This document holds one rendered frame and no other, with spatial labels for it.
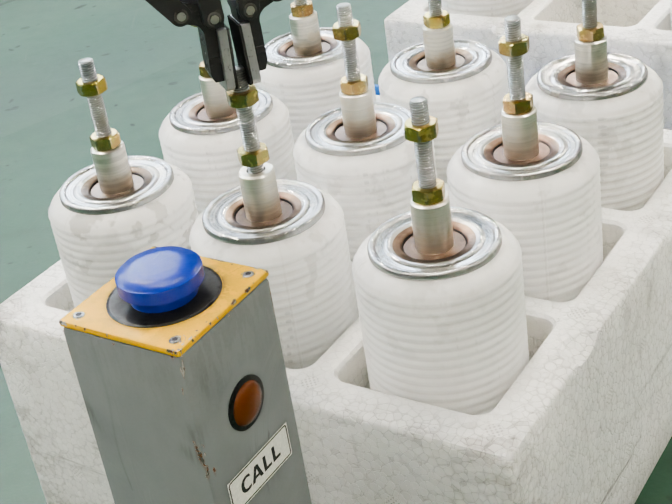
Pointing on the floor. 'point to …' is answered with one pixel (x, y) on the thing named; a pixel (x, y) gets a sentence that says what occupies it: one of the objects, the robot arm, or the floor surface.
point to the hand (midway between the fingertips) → (233, 51)
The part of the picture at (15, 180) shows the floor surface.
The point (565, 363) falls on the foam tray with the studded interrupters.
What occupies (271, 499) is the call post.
